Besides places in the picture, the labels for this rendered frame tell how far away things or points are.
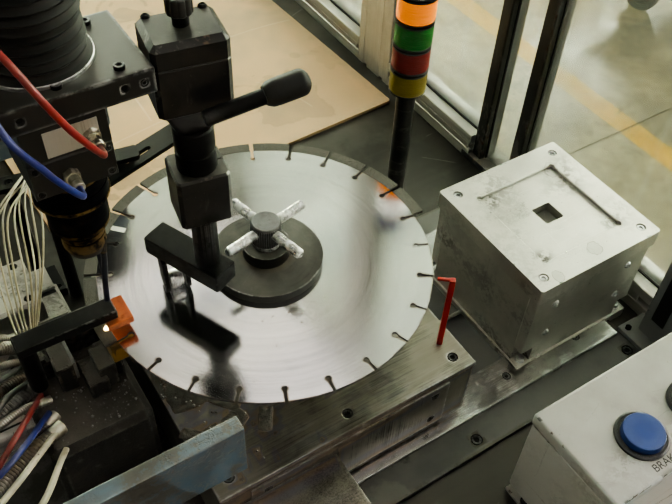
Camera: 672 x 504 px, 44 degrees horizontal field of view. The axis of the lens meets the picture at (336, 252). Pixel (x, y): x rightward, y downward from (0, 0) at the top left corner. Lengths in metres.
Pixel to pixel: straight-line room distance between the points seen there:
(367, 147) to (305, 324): 0.54
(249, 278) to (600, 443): 0.36
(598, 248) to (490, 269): 0.12
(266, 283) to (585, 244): 0.37
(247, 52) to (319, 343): 0.78
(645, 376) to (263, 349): 0.37
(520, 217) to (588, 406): 0.25
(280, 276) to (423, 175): 0.48
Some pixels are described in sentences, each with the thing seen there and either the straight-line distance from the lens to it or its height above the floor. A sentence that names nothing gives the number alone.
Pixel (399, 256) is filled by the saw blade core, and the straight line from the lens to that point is 0.83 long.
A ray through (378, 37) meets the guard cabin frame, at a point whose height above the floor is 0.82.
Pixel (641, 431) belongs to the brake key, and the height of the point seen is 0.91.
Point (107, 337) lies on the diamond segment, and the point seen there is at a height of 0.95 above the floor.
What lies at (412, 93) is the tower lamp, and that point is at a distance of 0.99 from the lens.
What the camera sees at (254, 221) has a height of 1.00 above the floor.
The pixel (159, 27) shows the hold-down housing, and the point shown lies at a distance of 0.58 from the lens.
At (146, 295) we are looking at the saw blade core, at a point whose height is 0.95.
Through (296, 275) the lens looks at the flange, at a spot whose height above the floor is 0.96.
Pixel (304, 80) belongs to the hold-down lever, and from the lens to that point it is 0.59.
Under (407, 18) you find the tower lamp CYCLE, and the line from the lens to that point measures 0.93.
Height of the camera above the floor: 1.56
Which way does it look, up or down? 47 degrees down
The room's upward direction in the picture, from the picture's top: 3 degrees clockwise
